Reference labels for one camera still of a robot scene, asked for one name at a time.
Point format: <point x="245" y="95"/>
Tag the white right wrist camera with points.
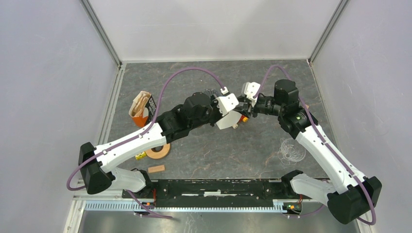
<point x="250" y="92"/>

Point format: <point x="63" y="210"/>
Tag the clear glass coffee dripper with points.
<point x="290" y="152"/>

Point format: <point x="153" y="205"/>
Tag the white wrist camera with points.
<point x="250" y="92"/>
<point x="227" y="102"/>

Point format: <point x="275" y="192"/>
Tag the yellow green toy cube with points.
<point x="140" y="156"/>

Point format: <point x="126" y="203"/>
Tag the red toy brick car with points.
<point x="242" y="118"/>

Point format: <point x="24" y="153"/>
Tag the orange black coffee filter box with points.
<point x="143" y="108"/>

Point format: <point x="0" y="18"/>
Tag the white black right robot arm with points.
<point x="349" y="194"/>

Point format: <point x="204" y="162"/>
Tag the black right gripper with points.
<point x="246" y="109"/>

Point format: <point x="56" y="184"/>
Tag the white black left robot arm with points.
<point x="98" y="165"/>

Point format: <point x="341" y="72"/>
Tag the grey ribbed coffee dripper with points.
<point x="212" y="93"/>

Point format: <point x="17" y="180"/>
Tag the white paper coffee filter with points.
<point x="229" y="121"/>

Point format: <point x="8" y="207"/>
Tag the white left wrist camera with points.
<point x="227" y="102"/>

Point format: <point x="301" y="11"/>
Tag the small wooden rectangular block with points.
<point x="155" y="169"/>

